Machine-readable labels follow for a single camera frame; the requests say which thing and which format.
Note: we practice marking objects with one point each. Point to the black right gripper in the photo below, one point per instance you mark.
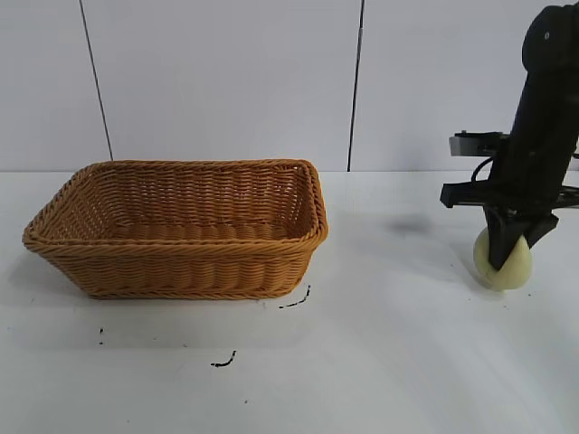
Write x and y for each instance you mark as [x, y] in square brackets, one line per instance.
[534, 172]

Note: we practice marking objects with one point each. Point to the pale yellow egg yolk pastry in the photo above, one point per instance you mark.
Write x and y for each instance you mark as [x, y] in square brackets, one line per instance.
[515, 271]

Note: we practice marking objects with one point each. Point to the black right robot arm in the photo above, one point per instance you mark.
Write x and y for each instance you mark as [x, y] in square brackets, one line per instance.
[545, 68]

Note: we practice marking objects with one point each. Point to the brown woven wicker basket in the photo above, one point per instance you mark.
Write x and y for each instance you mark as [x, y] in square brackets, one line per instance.
[181, 267]

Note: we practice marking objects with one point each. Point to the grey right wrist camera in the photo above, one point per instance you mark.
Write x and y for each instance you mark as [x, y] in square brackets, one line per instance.
[470, 144]

